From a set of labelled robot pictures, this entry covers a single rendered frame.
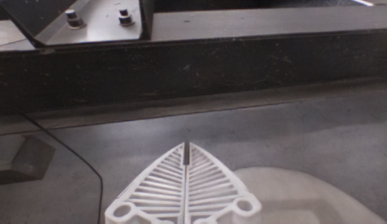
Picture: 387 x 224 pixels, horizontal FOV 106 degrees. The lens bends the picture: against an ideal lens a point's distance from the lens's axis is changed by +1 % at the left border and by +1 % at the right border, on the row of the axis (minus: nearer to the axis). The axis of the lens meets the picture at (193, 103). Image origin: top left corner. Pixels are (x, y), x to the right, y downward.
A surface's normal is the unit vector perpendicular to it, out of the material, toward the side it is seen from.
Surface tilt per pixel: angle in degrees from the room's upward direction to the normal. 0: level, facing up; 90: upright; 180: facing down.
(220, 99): 0
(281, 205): 68
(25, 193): 0
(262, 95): 0
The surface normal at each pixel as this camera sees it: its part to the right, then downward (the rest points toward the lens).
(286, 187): 0.00, -0.65
